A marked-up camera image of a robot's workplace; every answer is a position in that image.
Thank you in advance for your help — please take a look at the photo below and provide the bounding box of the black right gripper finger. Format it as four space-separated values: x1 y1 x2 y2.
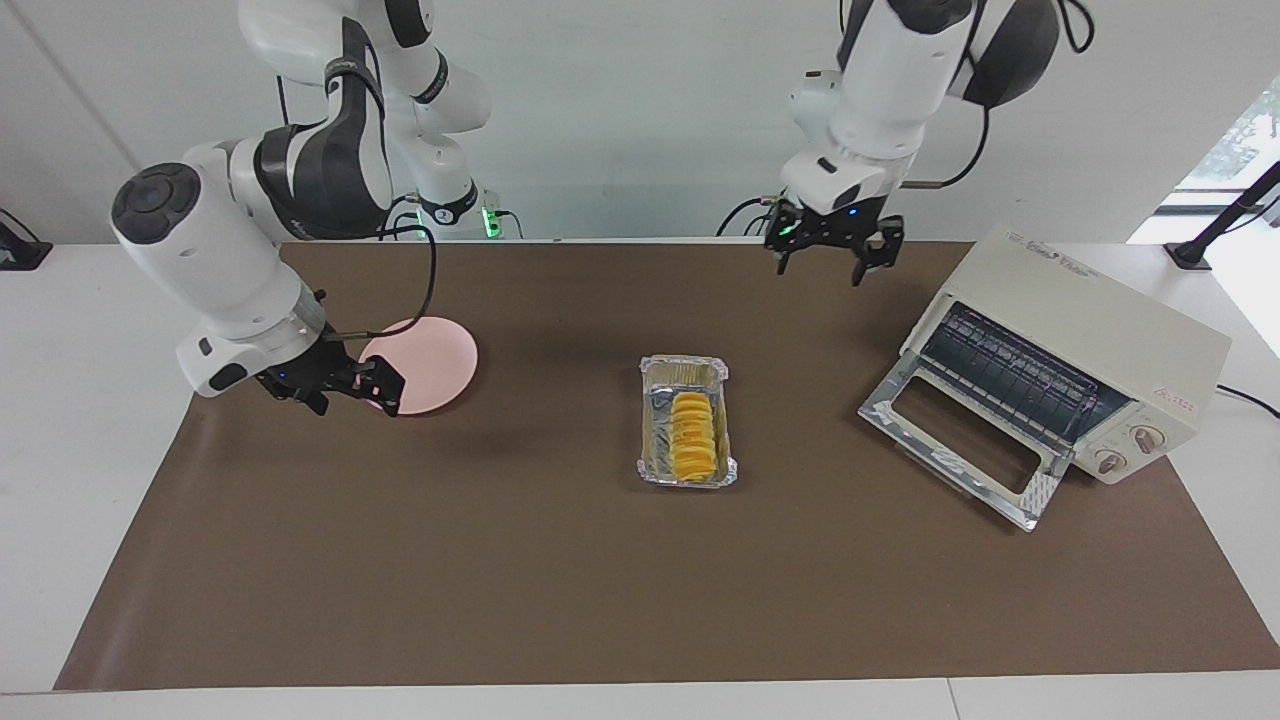
263 383 332 418
348 354 407 419

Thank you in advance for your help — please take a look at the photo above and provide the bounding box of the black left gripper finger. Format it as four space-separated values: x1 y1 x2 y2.
850 216 907 289
764 224 802 277

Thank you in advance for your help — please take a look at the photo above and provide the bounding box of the yellow spiral bread loaf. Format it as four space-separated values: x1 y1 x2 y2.
668 392 717 483

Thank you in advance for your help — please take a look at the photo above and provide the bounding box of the silver foil baking tray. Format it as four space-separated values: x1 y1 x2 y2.
638 354 738 490

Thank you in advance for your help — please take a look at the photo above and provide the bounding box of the glass oven door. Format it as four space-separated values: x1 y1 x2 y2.
858 350 1073 533

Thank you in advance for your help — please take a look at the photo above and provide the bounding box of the metal oven rack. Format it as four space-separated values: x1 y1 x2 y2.
920 303 1131 446

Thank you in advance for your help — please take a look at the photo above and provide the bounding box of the cream toaster oven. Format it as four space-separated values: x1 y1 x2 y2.
858 225 1233 533

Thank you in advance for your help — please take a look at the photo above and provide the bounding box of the pink round plate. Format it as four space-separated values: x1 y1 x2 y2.
358 316 479 415

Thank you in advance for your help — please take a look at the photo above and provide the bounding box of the black table clamp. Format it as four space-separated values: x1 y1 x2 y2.
0 208 53 271

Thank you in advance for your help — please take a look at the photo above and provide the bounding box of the brown table mat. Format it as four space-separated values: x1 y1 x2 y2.
52 240 1280 693

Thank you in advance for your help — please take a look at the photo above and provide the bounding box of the bright window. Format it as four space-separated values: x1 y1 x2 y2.
1130 78 1280 246

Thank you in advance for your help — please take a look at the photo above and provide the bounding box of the black left base cable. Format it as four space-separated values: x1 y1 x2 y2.
716 193 793 239

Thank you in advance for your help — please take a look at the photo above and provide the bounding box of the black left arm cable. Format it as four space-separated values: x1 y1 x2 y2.
903 100 993 191

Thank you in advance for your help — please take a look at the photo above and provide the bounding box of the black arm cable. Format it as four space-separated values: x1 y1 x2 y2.
325 222 439 341
903 100 993 191

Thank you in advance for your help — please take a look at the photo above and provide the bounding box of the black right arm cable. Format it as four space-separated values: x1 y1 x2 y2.
325 222 439 341

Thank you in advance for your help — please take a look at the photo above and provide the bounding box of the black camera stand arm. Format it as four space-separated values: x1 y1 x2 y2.
1165 160 1280 271

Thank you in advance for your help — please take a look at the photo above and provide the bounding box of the black oven power cable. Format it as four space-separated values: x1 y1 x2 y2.
1215 385 1280 419

